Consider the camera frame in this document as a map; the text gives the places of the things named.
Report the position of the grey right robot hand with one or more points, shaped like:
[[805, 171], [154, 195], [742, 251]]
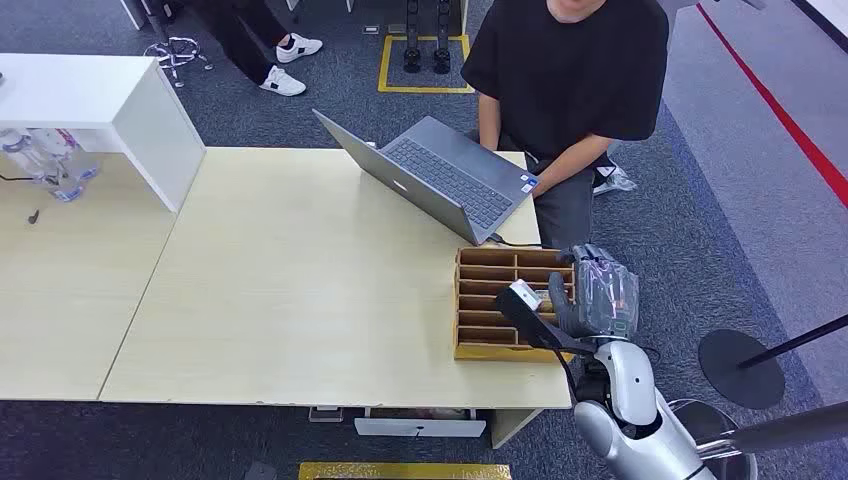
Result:
[[599, 298]]

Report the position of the person's right forearm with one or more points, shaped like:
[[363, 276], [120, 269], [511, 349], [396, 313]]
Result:
[[489, 122]]

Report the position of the person's left forearm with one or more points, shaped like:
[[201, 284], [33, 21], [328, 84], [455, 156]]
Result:
[[570, 162]]

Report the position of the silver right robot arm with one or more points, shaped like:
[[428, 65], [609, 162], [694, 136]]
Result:
[[636, 411]]

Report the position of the person in black shirt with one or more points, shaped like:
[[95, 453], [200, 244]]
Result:
[[570, 86]]

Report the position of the standing person's legs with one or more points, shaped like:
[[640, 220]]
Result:
[[242, 33]]

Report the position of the wooden compartment organizer box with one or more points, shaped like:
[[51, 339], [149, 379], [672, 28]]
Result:
[[490, 311]]

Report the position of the black round stand base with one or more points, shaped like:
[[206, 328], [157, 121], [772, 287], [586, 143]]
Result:
[[738, 368]]

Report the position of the silver round stand base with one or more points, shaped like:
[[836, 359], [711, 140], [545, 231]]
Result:
[[719, 437]]

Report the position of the black stand pole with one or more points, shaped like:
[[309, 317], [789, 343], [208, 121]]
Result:
[[795, 341]]

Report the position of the grey open laptop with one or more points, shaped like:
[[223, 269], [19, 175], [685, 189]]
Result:
[[437, 175]]

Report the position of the white desk drawer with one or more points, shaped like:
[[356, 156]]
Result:
[[419, 424]]

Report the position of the grey metal pole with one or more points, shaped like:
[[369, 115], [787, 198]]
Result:
[[782, 430]]

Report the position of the red floor tape line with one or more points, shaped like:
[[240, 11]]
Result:
[[775, 106]]

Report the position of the yellow floor mat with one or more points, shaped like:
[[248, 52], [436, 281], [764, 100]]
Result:
[[404, 471]]

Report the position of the yellow floor tape square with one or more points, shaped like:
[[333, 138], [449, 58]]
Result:
[[424, 87]]

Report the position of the black robot legs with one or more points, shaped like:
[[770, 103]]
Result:
[[427, 36]]

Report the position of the white sneaker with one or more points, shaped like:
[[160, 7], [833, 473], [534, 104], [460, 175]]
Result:
[[299, 47], [282, 81]]

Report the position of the chair star base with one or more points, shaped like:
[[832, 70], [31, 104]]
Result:
[[175, 56]]

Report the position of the white shelf unit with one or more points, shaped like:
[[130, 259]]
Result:
[[99, 112]]

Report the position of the clear plastic water bottle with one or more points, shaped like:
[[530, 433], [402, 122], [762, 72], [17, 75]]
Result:
[[66, 166], [23, 156]]

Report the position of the small black clip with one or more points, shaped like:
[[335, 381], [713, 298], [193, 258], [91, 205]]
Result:
[[33, 216]]

